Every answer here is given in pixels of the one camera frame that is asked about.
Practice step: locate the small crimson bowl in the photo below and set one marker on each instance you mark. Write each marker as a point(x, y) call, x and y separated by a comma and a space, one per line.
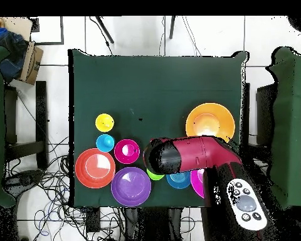
point(127, 151)

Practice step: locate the green bowl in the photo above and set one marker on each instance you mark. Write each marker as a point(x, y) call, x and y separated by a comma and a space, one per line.
point(154, 176)

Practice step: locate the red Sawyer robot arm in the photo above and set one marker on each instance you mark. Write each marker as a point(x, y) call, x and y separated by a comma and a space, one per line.
point(198, 154)

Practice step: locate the dark green tablecloth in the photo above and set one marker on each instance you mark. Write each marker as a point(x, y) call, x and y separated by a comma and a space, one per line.
point(153, 87)

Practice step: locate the blue cup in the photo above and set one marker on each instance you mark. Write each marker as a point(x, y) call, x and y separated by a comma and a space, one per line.
point(105, 143)

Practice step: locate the yellow cup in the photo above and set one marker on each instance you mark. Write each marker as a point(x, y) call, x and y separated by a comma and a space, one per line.
point(104, 122)

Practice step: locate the blue bowl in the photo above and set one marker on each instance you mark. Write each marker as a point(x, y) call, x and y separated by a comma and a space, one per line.
point(179, 180)

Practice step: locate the purple bowl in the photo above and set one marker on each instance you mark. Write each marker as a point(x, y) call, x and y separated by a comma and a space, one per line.
point(130, 188)

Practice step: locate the large orange bowl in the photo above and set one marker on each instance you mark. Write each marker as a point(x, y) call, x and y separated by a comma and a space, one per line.
point(210, 118)

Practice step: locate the red-orange bowl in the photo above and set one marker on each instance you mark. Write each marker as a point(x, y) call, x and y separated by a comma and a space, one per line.
point(95, 167)

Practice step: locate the large pink bowl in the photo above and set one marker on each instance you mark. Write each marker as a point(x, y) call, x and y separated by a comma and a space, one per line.
point(197, 182)

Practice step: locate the black tripod leg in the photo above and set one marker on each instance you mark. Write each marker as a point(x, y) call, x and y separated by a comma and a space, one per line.
point(172, 27)
point(104, 28)

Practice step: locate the brown cardboard box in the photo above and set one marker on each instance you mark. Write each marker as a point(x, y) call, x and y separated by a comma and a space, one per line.
point(31, 62)

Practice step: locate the blue fabric bundle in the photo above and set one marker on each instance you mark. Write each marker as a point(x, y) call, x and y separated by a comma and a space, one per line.
point(10, 50)

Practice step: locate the black stool frame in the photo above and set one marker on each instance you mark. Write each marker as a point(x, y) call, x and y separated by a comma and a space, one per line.
point(41, 120)

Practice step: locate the black pedestal foot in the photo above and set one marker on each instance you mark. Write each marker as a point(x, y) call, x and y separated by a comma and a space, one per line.
point(25, 178)

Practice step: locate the white panel black frame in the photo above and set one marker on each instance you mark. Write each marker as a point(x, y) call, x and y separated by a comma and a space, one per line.
point(46, 30)

